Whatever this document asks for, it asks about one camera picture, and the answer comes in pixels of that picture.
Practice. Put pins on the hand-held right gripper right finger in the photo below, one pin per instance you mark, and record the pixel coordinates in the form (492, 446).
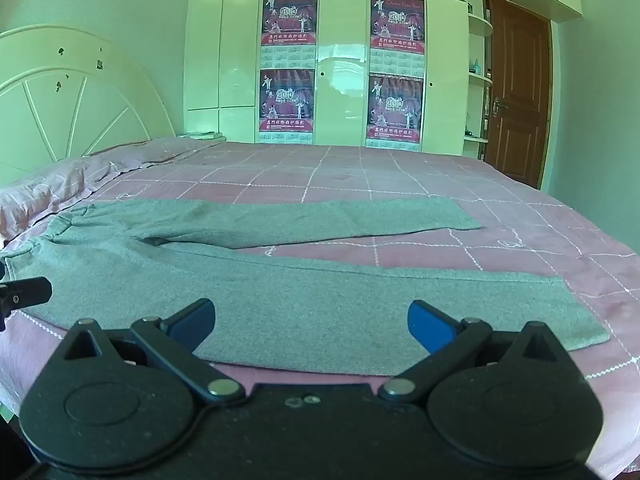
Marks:
(431, 325)

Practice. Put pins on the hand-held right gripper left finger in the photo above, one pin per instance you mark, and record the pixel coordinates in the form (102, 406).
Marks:
(192, 321)

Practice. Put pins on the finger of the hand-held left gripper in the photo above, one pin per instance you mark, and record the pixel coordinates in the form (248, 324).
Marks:
(30, 291)

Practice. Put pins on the grey pants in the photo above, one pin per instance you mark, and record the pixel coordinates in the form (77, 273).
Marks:
(310, 305)

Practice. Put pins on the pink pillow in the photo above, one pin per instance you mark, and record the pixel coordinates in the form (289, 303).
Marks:
(60, 185)

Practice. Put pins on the bed with pink checked sheet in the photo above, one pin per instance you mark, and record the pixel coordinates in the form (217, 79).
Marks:
(400, 185)

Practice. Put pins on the stack of books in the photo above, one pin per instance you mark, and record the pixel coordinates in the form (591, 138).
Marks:
(202, 135)

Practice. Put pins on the white arched headboard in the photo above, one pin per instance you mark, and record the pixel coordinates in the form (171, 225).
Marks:
(75, 105)

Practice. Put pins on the brown wooden door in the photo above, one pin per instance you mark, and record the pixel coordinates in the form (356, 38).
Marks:
(517, 90)

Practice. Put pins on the teal bottle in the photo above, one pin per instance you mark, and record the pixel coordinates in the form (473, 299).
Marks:
(477, 66)

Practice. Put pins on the white glossy wardrobe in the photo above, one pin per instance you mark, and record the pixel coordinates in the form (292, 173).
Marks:
(340, 60)

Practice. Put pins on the white corner shelf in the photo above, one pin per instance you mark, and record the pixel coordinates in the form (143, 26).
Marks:
(479, 25)

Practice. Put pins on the red wall poster with calendar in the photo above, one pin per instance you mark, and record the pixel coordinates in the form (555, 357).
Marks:
(397, 22)
(290, 17)
(395, 110)
(286, 105)

